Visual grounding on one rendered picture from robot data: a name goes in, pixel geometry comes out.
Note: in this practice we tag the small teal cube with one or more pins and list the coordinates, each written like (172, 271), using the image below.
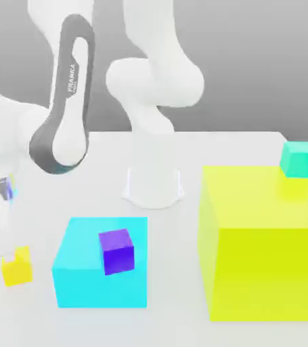
(300, 161)

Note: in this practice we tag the large yellow-green box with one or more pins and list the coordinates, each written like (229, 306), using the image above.
(267, 271)

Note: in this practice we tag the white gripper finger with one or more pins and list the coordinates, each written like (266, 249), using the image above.
(9, 257)

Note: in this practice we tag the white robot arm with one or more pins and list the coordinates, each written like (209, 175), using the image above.
(148, 89)

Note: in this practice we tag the large cyan box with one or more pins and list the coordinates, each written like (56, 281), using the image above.
(99, 290)

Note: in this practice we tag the small yellow cube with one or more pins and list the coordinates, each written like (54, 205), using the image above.
(18, 271)

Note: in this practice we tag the small purple cube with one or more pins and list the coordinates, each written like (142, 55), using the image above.
(118, 256)

